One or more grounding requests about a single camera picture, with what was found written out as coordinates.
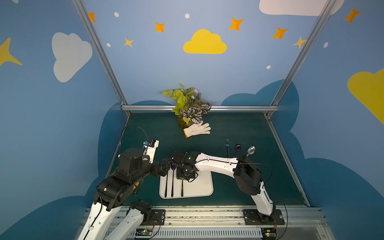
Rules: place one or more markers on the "white work glove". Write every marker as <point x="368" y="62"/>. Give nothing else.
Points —
<point x="197" y="129"/>

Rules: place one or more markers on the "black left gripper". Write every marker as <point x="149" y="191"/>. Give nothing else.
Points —
<point x="163" y="167"/>

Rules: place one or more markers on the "controller board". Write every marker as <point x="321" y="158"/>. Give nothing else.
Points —
<point x="269" y="234"/>
<point x="144" y="233"/>

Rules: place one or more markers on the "right controller board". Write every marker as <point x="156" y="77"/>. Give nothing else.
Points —
<point x="269" y="234"/>

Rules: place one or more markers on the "right table edge rail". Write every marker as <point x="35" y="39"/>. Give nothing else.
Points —
<point x="287" y="160"/>

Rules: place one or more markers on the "table edge rail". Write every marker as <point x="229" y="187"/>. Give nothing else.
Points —
<point x="118" y="147"/>
<point x="287" y="160"/>

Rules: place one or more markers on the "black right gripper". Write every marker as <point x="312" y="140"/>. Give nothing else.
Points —
<point x="184" y="173"/>

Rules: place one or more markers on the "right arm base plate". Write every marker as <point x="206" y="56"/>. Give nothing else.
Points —
<point x="254" y="217"/>

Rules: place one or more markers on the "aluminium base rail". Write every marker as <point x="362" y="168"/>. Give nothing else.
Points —
<point x="233" y="217"/>

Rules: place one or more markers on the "silver spoon pink handle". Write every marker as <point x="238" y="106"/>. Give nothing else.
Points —
<point x="251" y="150"/>

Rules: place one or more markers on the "left controller board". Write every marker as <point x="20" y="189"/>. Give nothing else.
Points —
<point x="144" y="233"/>

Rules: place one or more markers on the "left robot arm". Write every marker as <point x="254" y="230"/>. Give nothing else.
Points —
<point x="112" y="192"/>

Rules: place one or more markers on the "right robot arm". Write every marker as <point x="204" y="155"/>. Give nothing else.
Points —
<point x="247" y="176"/>

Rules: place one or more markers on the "blue fork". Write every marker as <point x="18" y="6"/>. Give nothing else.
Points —
<point x="228" y="147"/>

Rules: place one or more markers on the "left table edge rail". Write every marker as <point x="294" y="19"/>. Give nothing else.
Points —
<point x="118" y="147"/>

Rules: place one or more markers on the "teal iridescent fork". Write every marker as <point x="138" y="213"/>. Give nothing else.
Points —
<point x="182" y="188"/>

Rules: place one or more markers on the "left aluminium corner post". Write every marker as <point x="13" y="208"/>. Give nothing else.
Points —
<point x="91" y="31"/>

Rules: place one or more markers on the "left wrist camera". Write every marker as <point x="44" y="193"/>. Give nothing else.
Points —
<point x="150" y="147"/>

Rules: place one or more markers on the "right aluminium corner post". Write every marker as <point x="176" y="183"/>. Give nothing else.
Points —
<point x="311" y="38"/>

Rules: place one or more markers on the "purple spoon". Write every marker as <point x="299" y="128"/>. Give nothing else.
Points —
<point x="238" y="148"/>
<point x="173" y="168"/>

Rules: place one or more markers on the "potted artificial plant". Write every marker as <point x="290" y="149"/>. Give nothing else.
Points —
<point x="189" y="107"/>

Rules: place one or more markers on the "purple fork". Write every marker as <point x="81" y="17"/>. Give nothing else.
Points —
<point x="166" y="187"/>

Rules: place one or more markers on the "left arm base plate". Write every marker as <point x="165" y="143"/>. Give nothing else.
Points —
<point x="155" y="216"/>

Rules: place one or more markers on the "aluminium corner post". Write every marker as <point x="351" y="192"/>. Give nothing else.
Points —
<point x="91" y="31"/>
<point x="311" y="38"/>

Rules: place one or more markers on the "white tray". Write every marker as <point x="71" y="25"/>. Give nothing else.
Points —
<point x="202" y="186"/>

